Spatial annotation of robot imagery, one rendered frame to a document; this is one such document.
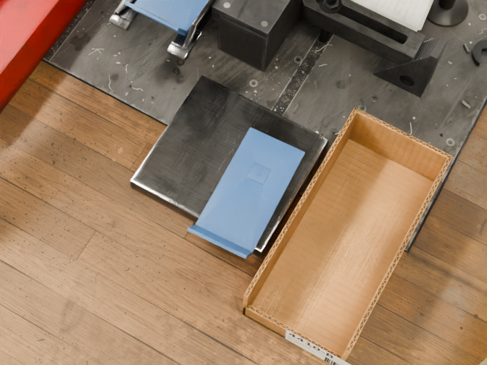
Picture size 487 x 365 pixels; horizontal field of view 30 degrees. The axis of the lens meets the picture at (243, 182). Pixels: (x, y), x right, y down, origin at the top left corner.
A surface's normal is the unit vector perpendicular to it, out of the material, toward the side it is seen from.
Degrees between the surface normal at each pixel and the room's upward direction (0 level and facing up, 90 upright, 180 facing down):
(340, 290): 0
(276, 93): 0
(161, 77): 0
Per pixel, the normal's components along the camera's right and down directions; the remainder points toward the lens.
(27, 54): 0.87, 0.46
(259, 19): 0.03, -0.40
